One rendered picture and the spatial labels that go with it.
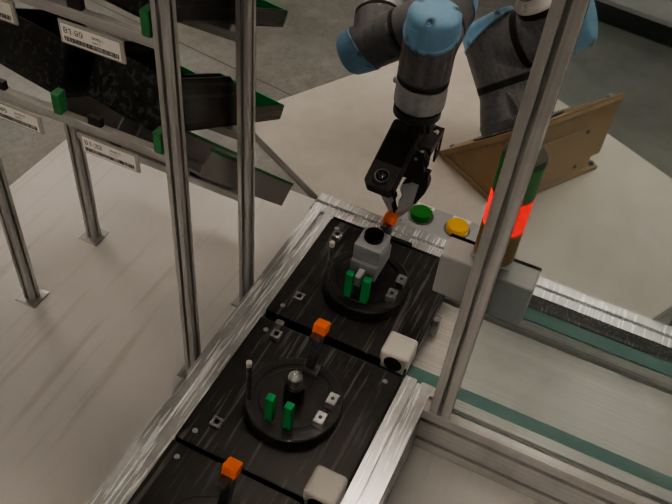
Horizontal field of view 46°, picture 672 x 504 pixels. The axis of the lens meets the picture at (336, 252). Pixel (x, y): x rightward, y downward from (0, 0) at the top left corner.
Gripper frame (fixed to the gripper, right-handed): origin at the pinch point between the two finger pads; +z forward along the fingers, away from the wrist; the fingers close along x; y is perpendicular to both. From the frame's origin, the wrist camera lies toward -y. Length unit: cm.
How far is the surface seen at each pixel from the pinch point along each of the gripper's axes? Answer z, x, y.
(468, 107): 20, 5, 64
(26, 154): 106, 161, 72
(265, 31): 106, 129, 193
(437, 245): 10.5, -6.8, 7.1
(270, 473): 9.4, -2.2, -45.4
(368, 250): -1.9, -0.3, -11.7
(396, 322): 9.4, -7.2, -13.4
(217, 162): -12.4, 23.0, -16.3
